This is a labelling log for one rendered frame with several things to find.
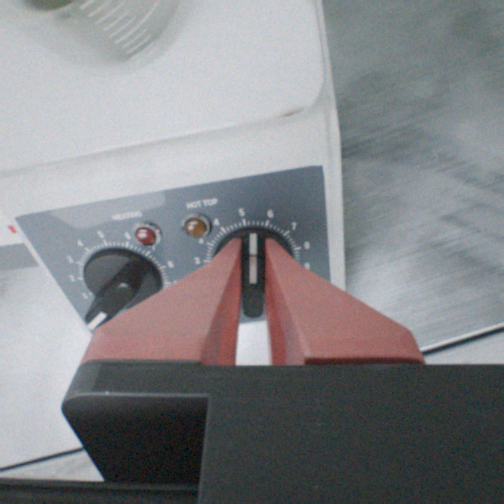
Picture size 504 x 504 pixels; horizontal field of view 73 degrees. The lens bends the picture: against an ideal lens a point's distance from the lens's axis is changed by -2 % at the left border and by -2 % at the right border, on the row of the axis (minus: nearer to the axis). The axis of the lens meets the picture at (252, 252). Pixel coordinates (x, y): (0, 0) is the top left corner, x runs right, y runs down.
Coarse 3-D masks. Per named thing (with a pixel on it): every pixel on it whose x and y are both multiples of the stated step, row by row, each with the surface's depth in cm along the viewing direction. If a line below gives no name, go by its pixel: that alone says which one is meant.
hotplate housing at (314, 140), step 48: (192, 144) 12; (240, 144) 12; (288, 144) 11; (336, 144) 12; (0, 192) 13; (48, 192) 12; (96, 192) 12; (144, 192) 12; (336, 192) 13; (336, 240) 14
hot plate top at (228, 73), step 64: (256, 0) 9; (0, 64) 10; (192, 64) 10; (256, 64) 9; (320, 64) 9; (0, 128) 10; (64, 128) 10; (128, 128) 10; (192, 128) 10; (256, 128) 10
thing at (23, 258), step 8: (0, 240) 20; (8, 240) 20; (16, 240) 20; (0, 248) 20; (8, 248) 20; (16, 248) 20; (24, 248) 20; (0, 256) 20; (8, 256) 20; (16, 256) 20; (24, 256) 20; (32, 256) 20; (0, 264) 20; (8, 264) 20; (16, 264) 20; (24, 264) 20; (32, 264) 20
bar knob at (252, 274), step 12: (252, 228) 13; (264, 228) 13; (228, 240) 13; (252, 240) 12; (264, 240) 13; (276, 240) 13; (216, 252) 13; (252, 252) 12; (264, 252) 12; (288, 252) 13; (252, 264) 12; (264, 264) 12; (252, 276) 12; (264, 276) 12; (252, 288) 13; (264, 288) 13; (252, 300) 13; (264, 300) 13; (252, 312) 13
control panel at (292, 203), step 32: (160, 192) 12; (192, 192) 12; (224, 192) 12; (256, 192) 12; (288, 192) 12; (320, 192) 12; (32, 224) 13; (64, 224) 13; (96, 224) 13; (128, 224) 13; (160, 224) 13; (224, 224) 13; (256, 224) 13; (288, 224) 13; (320, 224) 13; (64, 256) 14; (160, 256) 14; (192, 256) 14; (320, 256) 14; (64, 288) 15; (160, 288) 15; (256, 320) 16
